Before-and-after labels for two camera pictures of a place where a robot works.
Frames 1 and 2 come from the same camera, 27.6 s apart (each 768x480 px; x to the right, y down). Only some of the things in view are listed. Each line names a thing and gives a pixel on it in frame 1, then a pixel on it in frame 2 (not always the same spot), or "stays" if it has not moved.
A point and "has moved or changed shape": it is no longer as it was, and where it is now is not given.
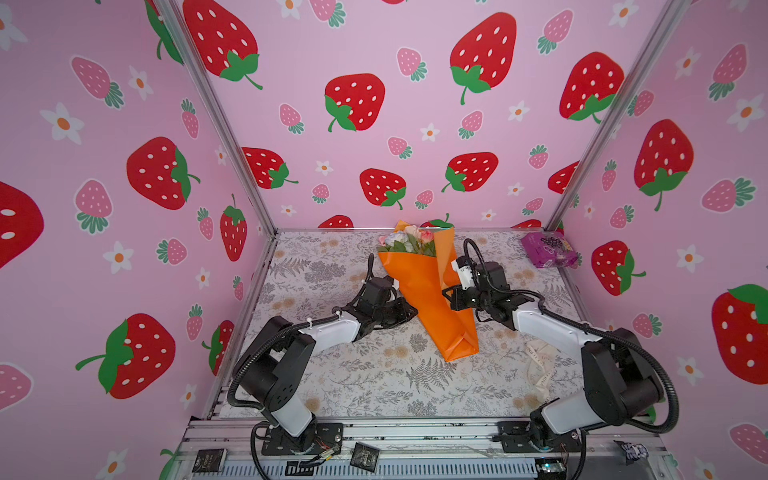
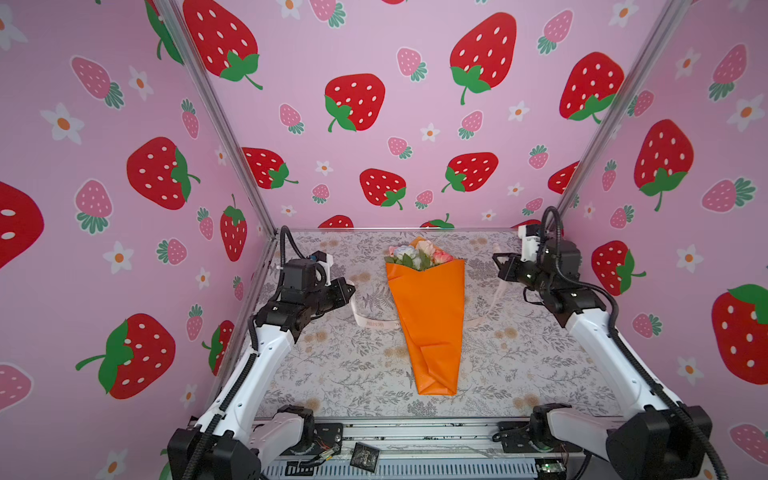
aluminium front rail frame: x=230 y=448 stays
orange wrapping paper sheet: x=423 y=278 has moved or changed shape
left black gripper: x=402 y=306 -> x=336 y=288
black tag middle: x=365 y=457 stays
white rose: x=397 y=236 -> x=411 y=251
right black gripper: x=454 y=299 -> x=506 y=270
